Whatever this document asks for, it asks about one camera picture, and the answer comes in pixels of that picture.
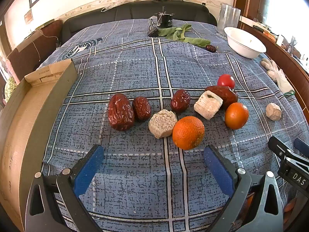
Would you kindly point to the black sofa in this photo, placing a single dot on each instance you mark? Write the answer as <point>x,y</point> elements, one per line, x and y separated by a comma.
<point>181,10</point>

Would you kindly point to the small red jujube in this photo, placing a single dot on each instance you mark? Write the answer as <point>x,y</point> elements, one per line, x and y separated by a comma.
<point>142,108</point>

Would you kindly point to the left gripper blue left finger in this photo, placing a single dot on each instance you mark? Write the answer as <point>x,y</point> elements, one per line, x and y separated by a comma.
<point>42,210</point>

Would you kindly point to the small orange mandarin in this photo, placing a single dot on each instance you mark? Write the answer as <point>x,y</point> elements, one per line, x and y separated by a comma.
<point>236,116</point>

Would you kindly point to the small beige cake piece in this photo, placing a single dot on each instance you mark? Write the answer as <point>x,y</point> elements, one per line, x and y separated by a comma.
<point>273,112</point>

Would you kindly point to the wooden sideboard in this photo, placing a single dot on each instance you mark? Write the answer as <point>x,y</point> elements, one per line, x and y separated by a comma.
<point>296,75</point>

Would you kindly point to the white work glove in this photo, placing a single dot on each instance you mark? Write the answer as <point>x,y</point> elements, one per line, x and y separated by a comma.
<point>277,75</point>

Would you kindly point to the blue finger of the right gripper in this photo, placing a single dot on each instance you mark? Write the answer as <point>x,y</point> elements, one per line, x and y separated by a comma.
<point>302,147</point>

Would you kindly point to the black device on table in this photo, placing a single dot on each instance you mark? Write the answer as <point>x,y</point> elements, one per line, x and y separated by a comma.
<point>164,20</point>

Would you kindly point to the green patterned cloth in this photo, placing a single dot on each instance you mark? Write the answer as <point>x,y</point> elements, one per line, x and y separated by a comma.
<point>10,87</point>

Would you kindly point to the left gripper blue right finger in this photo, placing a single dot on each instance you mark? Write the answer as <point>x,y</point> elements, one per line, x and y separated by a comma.
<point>255,198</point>

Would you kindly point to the green leafy vegetable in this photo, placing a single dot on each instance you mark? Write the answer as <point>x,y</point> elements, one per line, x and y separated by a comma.
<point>178,34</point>

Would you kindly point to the blue plaid tablecloth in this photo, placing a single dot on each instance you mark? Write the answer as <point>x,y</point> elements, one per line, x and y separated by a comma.
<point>154,104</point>

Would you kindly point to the round red jujube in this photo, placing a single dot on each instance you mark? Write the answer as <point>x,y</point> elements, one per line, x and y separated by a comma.
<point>180,101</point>

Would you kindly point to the round beige cake piece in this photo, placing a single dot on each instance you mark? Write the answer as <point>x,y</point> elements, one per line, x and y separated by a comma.
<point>162,123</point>

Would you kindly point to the cardboard box tray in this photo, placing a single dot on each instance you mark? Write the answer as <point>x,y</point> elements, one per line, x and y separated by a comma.
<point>26,125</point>

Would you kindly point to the clear glass cup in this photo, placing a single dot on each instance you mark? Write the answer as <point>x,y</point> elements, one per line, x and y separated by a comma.
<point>228,17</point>

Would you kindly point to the white square cake piece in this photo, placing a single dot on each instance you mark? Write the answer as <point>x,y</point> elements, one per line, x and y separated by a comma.
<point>208,104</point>

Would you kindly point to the large orange mandarin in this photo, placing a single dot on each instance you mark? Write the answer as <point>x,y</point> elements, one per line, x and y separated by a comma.
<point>188,133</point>

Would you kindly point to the dark jujube near leaves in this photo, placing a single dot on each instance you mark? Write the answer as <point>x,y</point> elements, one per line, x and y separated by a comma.
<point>210,48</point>

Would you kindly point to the red cherry tomato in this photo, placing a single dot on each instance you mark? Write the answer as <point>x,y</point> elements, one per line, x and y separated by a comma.
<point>226,80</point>

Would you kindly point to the white bowl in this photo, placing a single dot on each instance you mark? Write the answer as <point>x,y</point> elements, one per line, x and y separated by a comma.
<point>244,43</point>

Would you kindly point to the large red jujube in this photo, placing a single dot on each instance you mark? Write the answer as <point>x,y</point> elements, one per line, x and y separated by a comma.
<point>120,113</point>

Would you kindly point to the dark red jujube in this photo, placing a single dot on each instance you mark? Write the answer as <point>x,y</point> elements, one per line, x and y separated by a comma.
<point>228,95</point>

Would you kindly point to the brown armchair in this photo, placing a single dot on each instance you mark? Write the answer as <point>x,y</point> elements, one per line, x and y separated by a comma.
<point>33,50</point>

